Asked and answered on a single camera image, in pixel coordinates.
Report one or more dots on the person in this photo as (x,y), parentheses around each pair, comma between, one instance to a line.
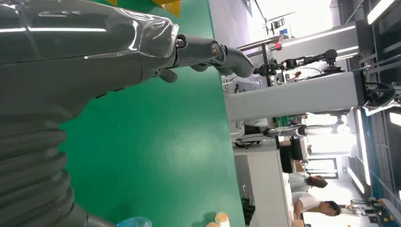
(305,202)
(302,181)

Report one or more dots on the white shampoo bottle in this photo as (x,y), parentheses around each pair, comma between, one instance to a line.
(222,220)

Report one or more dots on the yellow cardboard box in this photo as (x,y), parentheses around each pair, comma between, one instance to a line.
(172,7)

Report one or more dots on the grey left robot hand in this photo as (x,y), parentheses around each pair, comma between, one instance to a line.
(78,53)

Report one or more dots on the white cabinet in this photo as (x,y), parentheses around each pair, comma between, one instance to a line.
(266,188)

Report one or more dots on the orange bottle with clear cap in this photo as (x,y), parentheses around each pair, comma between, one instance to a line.
(134,223)

